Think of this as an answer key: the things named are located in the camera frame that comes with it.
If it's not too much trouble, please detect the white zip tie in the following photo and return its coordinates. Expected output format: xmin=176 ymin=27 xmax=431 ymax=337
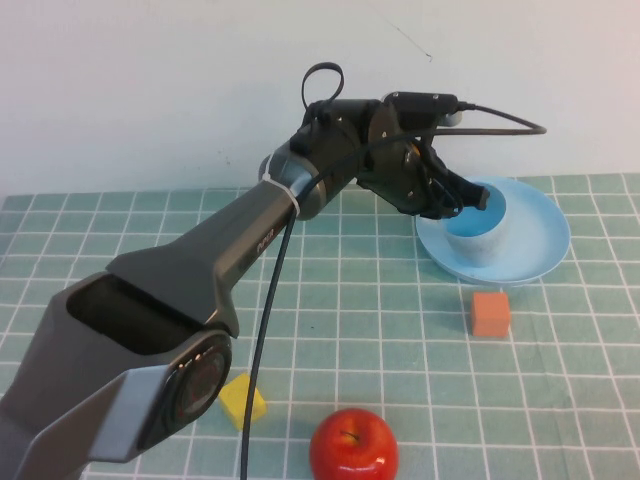
xmin=259 ymin=153 xmax=302 ymax=220

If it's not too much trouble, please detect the red apple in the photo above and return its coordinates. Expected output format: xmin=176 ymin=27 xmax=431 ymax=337
xmin=308 ymin=407 xmax=401 ymax=480

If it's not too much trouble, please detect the green checked tablecloth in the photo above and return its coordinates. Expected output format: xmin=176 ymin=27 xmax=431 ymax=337
xmin=0 ymin=172 xmax=640 ymax=480

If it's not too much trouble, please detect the orange cube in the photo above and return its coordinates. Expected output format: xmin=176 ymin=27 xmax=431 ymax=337
xmin=469 ymin=292 xmax=512 ymax=338

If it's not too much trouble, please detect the light blue plate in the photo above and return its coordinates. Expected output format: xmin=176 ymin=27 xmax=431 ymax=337
xmin=414 ymin=175 xmax=572 ymax=286

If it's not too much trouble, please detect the long black camera cable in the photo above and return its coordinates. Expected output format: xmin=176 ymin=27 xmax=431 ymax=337
xmin=239 ymin=101 xmax=548 ymax=480

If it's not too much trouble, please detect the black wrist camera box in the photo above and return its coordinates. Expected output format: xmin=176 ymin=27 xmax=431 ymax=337
xmin=382 ymin=90 xmax=469 ymax=132

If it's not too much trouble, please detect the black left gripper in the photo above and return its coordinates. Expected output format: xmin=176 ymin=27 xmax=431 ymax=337
xmin=357 ymin=130 xmax=491 ymax=222

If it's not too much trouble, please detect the black looped cable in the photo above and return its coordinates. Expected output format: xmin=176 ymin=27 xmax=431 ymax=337
xmin=301 ymin=61 xmax=346 ymax=121

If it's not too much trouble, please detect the yellow cube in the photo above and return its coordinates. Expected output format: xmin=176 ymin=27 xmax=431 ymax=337
xmin=218 ymin=372 xmax=269 ymax=431

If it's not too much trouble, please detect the light blue cup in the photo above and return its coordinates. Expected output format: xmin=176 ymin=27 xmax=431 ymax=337
xmin=443 ymin=181 xmax=509 ymax=267

